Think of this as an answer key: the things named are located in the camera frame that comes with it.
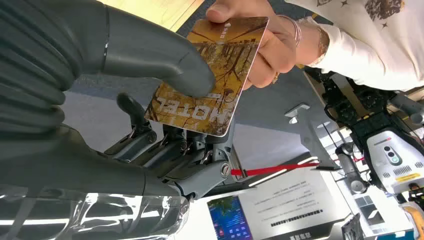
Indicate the red barrier belt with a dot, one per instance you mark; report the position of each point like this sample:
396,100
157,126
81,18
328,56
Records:
265,170

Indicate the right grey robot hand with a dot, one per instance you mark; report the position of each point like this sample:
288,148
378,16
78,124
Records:
82,172

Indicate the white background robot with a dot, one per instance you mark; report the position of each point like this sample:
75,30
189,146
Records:
391,155

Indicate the white info display board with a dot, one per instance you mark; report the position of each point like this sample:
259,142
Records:
291,202

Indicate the grey kiosk stand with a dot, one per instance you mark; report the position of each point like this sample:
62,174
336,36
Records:
311,139

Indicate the person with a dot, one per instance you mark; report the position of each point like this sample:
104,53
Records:
381,39

